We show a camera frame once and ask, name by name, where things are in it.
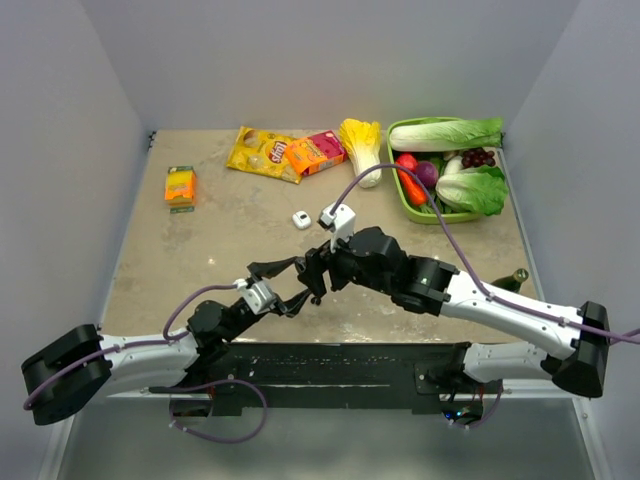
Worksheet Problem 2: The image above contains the white earbud charging case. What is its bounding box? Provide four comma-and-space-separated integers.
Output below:
292, 211, 312, 230

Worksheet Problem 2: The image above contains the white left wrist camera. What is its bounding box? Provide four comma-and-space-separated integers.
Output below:
233, 279, 277, 315

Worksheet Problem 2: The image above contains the long green white cabbage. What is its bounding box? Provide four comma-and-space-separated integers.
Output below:
387, 117, 504, 152

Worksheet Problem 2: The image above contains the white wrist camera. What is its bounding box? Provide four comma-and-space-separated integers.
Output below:
318, 202, 356, 252
233, 279, 277, 315

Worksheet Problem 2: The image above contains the orange red pepper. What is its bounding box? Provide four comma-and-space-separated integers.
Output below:
397, 165, 428, 210

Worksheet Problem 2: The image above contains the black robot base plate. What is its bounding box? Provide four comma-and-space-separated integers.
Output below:
151, 343, 500, 415

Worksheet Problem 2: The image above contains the yellow chips bag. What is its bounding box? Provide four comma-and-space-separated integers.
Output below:
226, 126, 302, 184

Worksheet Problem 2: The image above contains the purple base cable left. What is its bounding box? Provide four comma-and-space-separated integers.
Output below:
168, 378, 269, 444

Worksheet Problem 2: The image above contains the purple grapes bunch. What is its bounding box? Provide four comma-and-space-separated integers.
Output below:
462, 147, 496, 169

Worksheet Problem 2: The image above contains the purple camera cable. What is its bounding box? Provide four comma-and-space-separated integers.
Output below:
329, 163, 640, 346
22, 283, 241, 411

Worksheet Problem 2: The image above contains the red apple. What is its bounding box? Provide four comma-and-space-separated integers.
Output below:
395, 152, 418, 172

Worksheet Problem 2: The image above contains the green glass bottle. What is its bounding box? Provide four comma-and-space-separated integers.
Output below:
491, 268, 529, 293

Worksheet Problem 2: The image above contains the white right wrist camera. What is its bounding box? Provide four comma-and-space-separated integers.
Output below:
318, 202, 356, 252

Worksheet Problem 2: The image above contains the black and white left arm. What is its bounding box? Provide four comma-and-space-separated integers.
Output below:
21, 257, 310, 425

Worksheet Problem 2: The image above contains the yellow white napa cabbage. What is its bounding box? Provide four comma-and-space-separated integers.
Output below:
339, 118, 382, 189

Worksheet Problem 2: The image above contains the orange yellow sponge pack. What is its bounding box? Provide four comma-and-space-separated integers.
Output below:
164, 166, 197, 214

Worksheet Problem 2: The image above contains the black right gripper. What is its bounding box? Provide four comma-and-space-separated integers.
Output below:
298, 224, 393, 298

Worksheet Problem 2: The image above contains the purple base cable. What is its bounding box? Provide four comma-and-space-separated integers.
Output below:
168, 378, 269, 444
447, 382, 506, 431

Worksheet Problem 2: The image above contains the green leafy bok choy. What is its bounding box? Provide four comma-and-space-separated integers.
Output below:
435, 156, 509, 216

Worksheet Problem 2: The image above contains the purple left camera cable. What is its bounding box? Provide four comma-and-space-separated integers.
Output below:
22, 283, 241, 411

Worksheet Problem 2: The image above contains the green plastic basket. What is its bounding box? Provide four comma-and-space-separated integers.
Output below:
387, 143, 502, 225

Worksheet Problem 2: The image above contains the orange pink snack box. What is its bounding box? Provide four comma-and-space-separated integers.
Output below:
284, 130, 347, 177

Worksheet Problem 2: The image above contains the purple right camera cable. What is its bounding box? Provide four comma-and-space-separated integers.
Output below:
329, 163, 640, 346

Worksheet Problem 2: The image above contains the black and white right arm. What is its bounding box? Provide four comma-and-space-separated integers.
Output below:
294, 227, 609, 398

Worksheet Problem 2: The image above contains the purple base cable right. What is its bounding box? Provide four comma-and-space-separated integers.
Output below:
447, 382, 506, 431

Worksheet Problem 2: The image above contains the purple red onion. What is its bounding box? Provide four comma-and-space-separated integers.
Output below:
415, 161, 439, 190

